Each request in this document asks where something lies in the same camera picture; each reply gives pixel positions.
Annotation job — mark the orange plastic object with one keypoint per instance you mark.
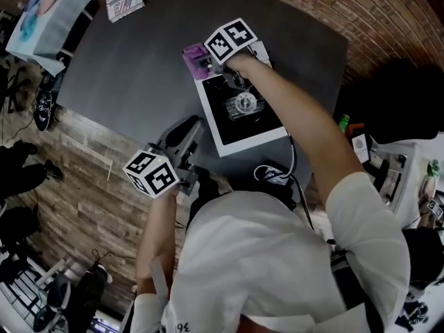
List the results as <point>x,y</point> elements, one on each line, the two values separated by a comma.
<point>355,129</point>

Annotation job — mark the black bag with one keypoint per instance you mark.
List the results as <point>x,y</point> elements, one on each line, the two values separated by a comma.
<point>92,290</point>

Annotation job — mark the person's left forearm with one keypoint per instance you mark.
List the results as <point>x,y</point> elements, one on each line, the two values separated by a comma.
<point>156,234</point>

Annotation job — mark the purple cloth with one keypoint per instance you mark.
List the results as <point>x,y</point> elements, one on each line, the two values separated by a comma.
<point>194,55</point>

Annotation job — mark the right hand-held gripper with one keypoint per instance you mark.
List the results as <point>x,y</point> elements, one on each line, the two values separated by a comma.
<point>225,43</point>

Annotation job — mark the table with light blue tablecloth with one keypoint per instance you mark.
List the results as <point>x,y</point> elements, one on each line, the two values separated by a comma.
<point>59,23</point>

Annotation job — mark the white printed card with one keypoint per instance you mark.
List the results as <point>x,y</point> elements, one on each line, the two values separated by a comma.
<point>360,147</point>

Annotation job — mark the person's right forearm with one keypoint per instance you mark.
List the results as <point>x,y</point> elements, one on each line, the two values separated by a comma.
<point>295,123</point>

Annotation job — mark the black sneaker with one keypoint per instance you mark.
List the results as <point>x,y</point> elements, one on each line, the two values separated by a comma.
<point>46,109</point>

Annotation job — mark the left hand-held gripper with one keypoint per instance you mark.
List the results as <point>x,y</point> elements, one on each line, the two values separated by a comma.
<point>152,175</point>

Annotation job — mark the green bottle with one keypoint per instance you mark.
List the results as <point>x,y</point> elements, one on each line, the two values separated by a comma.
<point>344,123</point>

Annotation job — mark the person's white shirt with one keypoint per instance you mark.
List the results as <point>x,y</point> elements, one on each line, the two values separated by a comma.
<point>260,255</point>

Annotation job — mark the blue plate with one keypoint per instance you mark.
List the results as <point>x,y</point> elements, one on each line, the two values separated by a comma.
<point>34,2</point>

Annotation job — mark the teal plate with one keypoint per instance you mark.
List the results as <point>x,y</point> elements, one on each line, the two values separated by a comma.
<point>28,30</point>

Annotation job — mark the white portable gas stove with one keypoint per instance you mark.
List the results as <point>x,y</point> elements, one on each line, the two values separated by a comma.
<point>253,141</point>

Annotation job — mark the black office chair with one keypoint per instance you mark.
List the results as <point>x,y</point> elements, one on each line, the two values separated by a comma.
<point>402,102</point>

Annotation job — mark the small green plant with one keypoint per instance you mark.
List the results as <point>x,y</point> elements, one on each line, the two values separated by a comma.
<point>433,168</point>

